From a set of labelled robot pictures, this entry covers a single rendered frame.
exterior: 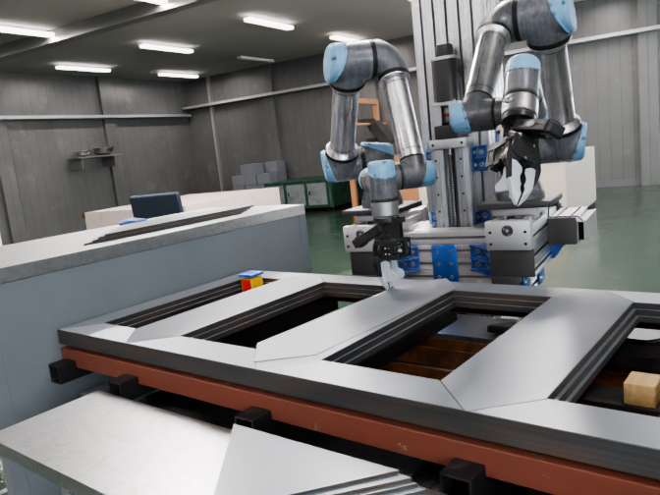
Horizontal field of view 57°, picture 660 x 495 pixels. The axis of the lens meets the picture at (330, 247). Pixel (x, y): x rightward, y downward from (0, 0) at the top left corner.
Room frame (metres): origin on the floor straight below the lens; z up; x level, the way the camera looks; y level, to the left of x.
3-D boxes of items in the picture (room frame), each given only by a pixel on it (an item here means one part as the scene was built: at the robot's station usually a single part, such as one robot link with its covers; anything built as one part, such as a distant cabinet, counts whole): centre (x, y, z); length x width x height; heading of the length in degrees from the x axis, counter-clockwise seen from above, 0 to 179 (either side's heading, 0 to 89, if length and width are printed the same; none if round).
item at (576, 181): (8.46, -2.61, 0.44); 2.30 x 1.86 x 0.89; 148
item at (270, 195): (8.15, 1.83, 0.40); 2.05 x 1.66 x 0.81; 152
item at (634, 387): (0.99, -0.51, 0.79); 0.06 x 0.05 x 0.04; 141
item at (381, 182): (1.67, -0.16, 1.16); 0.09 x 0.08 x 0.11; 9
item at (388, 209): (1.67, -0.16, 1.08); 0.08 x 0.08 x 0.05
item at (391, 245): (1.66, -0.17, 1.00); 0.09 x 0.08 x 0.12; 51
